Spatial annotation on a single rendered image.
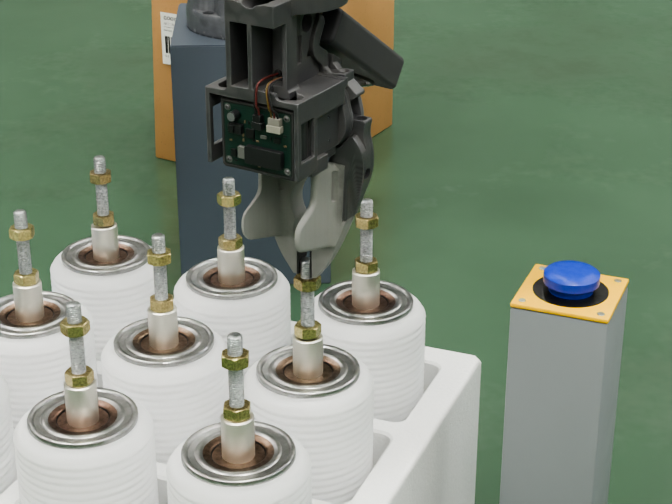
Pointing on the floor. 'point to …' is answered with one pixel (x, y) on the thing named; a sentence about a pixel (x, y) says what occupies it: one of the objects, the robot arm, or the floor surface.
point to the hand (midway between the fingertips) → (312, 253)
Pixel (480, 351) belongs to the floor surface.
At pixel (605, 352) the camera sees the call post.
